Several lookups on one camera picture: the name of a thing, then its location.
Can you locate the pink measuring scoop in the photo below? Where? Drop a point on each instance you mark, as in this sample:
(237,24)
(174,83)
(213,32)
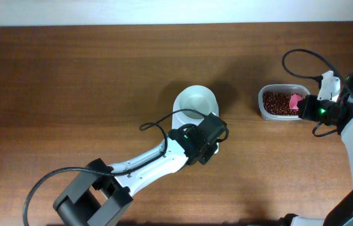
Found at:
(294,100)

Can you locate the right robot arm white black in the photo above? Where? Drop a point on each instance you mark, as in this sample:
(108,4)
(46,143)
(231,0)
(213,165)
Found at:
(342,214)

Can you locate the red beans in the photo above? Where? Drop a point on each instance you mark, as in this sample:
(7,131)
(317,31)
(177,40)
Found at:
(276,103)

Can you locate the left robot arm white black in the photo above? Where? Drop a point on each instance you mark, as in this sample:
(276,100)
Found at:
(102,194)

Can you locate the white round bowl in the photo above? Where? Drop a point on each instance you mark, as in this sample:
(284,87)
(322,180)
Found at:
(199,98)

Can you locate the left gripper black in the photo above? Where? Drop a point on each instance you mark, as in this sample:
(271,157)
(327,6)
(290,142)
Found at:
(208,154)

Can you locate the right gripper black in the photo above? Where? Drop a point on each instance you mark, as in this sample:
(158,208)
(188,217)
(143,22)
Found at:
(306,105)

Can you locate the clear plastic container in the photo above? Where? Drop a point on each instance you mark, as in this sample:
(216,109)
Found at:
(283,88)

